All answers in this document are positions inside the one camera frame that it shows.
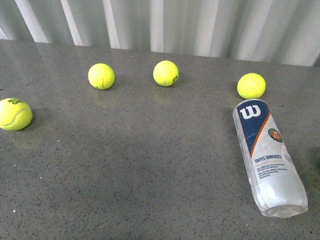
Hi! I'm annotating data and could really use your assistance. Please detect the clear Wilson tennis ball can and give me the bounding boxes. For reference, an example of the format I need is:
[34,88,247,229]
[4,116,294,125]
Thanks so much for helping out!
[232,99,308,218]

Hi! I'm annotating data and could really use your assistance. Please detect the middle tennis ball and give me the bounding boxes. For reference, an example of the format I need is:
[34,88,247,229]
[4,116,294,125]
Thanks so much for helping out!
[153,60,179,87]

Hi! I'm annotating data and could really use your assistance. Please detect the tennis ball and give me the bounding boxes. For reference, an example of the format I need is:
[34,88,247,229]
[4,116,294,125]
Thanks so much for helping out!
[153,60,179,87]
[237,73,266,100]
[88,63,115,90]
[0,98,33,131]

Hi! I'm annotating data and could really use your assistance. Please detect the right tennis ball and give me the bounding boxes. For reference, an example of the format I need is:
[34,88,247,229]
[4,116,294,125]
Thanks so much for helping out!
[237,73,266,100]

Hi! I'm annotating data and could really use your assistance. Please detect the far left tennis ball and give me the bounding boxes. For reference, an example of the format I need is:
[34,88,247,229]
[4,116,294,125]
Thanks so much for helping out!
[0,98,33,131]

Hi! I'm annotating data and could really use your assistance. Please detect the white pleated curtain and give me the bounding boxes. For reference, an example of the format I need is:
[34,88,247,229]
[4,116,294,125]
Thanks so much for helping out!
[0,0,320,67]

